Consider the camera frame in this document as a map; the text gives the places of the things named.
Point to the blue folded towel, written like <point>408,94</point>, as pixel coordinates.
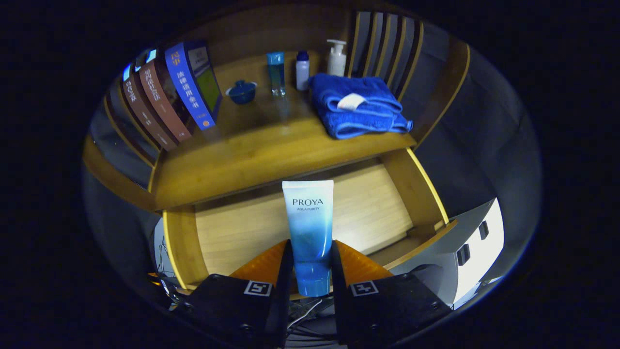
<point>358,116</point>

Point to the teal glass bottle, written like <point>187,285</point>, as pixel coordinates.
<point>276,72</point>

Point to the wooden cabinet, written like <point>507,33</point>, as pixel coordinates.
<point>445,87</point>

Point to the blue cosmetic tube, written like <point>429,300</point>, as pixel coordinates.
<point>310,228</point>

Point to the blue lidded teacup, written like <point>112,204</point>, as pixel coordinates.
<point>241,93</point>

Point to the wooden drawer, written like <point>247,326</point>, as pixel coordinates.
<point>242,232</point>

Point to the blue book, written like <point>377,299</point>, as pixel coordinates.
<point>186,82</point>

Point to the white pump bottle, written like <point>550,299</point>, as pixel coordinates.
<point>336,60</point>

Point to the brown book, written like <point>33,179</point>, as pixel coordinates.
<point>145,116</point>
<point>162,99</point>

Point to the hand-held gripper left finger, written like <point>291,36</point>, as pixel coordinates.
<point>285,291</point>

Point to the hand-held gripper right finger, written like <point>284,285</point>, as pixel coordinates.
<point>339,305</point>

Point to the white bottle blue cap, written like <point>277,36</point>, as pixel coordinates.
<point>302,72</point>

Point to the wooden countertop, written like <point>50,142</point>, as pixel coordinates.
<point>252,150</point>

